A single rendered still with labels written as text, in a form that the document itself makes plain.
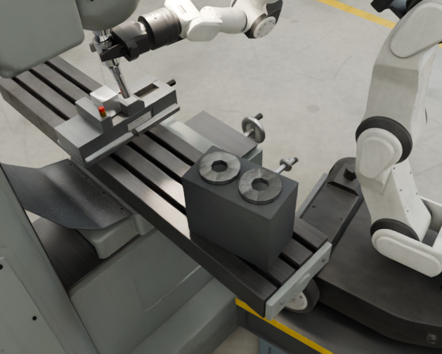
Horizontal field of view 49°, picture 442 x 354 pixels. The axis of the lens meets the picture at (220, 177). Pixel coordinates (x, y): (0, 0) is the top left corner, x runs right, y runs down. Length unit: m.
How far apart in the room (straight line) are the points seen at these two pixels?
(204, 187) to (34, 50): 0.42
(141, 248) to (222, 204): 0.51
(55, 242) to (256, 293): 0.67
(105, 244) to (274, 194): 0.56
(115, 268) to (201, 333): 0.54
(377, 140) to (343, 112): 1.77
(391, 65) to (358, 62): 2.30
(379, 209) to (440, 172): 1.32
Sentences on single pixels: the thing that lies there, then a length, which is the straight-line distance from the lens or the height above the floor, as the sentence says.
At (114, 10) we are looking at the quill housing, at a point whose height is 1.37.
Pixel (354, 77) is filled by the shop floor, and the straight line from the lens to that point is 3.29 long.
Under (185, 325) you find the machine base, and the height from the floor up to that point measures 0.20.
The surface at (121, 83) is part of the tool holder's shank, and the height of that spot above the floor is 1.14.
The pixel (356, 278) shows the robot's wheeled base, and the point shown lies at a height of 0.57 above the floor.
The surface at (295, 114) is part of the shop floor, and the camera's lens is 2.94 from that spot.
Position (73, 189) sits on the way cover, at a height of 0.87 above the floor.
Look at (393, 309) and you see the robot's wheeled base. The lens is 1.53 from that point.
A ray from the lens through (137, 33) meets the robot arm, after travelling 1.23.
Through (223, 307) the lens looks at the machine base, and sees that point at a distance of 1.89.
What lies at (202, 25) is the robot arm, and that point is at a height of 1.24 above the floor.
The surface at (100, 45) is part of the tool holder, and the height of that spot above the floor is 1.26.
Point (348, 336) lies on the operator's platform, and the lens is 1.65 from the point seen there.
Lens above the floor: 1.86
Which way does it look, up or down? 47 degrees down
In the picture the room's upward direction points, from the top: 3 degrees counter-clockwise
